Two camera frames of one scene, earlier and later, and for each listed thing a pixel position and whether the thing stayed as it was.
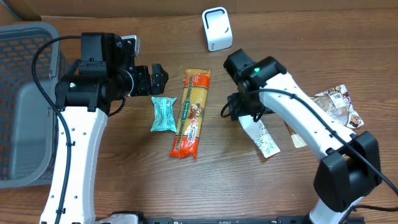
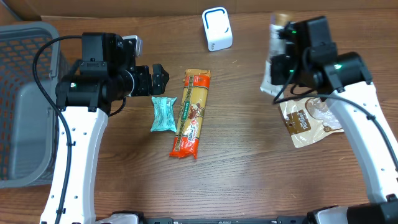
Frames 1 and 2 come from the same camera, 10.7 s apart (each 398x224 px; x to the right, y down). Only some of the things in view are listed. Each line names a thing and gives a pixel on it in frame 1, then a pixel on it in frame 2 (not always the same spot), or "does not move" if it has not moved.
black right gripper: x=240 y=107 -> x=278 y=65
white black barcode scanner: x=217 y=28 does not move
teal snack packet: x=163 y=114 does not move
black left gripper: x=147 y=87 does not move
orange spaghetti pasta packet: x=186 y=142 does not move
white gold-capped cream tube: x=260 y=135 -> x=277 y=46
